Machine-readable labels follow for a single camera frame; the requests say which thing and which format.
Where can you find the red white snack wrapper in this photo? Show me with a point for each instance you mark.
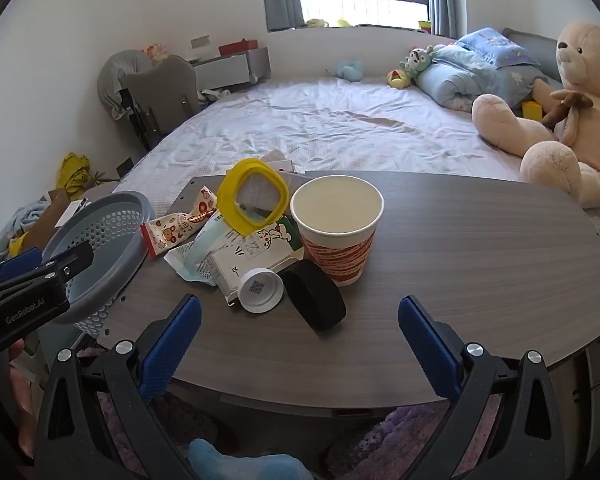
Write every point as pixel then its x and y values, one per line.
pixel 167 232

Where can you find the white notepad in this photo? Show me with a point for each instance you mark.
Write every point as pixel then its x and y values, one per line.
pixel 72 209

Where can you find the yellow toy block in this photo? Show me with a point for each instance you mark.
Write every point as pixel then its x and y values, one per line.
pixel 532 110

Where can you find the red box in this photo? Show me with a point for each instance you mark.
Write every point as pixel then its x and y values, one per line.
pixel 238 47

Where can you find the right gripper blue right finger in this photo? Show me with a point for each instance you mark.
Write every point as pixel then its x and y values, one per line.
pixel 436 347

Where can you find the green plush toy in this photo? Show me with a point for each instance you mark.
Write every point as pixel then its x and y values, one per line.
pixel 419 60

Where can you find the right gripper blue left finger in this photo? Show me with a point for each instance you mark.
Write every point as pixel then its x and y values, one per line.
pixel 163 345

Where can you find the paper cup red pattern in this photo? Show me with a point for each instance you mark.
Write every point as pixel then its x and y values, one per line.
pixel 337 217

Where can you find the large beige teddy bear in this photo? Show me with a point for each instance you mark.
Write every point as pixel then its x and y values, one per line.
pixel 562 150

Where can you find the yellow cloth bag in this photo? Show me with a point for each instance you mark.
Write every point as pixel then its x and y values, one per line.
pixel 74 175

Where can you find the person's left hand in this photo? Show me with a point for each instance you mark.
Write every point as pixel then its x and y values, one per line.
pixel 22 393

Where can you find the purple toothpaste box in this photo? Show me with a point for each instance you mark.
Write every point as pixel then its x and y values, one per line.
pixel 275 247

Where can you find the black round band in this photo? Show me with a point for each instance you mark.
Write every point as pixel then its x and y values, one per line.
pixel 314 295

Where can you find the blue grey trash basket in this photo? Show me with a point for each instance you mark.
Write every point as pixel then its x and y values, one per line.
pixel 111 225

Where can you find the yellow red plush toy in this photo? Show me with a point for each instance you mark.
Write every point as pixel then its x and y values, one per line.
pixel 398 79

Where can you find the white card box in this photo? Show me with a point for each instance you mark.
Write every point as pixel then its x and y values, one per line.
pixel 278 161

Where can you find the light blue wipes packet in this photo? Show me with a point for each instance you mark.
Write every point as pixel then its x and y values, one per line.
pixel 190 260

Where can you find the cardboard box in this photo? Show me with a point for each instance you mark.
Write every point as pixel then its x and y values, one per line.
pixel 45 228

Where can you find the purple fluffy rug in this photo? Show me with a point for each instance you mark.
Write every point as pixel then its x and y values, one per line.
pixel 298 447

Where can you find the yellow plastic lid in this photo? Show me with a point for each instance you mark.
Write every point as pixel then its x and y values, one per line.
pixel 251 196

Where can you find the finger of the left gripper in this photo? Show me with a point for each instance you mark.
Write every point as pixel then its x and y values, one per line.
pixel 67 265
pixel 24 263

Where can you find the grey white nightstand drawer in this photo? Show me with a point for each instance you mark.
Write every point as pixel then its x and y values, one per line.
pixel 233 70

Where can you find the light blue blanket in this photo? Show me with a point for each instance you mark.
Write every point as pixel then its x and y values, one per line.
pixel 16 228

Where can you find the grey garment on chair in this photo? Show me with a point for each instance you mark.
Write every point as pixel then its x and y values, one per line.
pixel 109 81

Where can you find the rolled blue quilt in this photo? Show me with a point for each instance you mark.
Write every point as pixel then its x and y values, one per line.
pixel 457 76

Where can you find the grey chair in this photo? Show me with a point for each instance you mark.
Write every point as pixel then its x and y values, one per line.
pixel 160 100

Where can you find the white bottle cap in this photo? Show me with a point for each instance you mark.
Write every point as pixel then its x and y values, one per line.
pixel 260 290

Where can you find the blue patterned pillow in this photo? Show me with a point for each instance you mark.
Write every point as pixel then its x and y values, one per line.
pixel 496 49

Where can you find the small blue plush toy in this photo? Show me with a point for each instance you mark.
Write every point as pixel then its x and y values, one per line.
pixel 352 71

